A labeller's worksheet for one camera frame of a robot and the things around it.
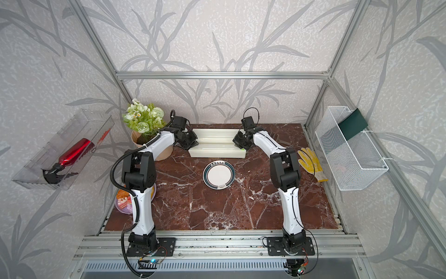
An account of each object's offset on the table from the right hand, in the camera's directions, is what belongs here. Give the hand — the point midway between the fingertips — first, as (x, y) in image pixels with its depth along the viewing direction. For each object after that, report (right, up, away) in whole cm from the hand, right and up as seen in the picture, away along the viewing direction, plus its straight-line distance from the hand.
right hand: (233, 141), depth 101 cm
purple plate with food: (-53, -28, -18) cm, 63 cm away
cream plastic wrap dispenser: (-11, -1, +1) cm, 11 cm away
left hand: (-20, +1, 0) cm, 20 cm away
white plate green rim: (-8, -18, -4) cm, 21 cm away
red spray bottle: (-62, -11, -41) cm, 75 cm away
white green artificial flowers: (-45, +12, -15) cm, 49 cm away
